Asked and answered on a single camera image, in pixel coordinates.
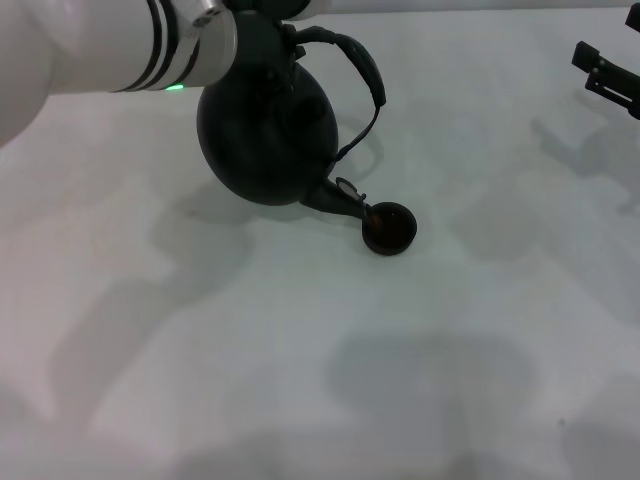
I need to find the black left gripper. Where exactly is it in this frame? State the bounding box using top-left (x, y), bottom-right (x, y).
top-left (219, 10), bottom-right (307, 84)

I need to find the black round teapot with handle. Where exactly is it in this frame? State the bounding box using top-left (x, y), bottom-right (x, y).
top-left (196, 25), bottom-right (387, 227)

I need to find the small dark brown teacup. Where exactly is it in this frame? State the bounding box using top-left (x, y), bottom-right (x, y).
top-left (360, 201), bottom-right (418, 258)

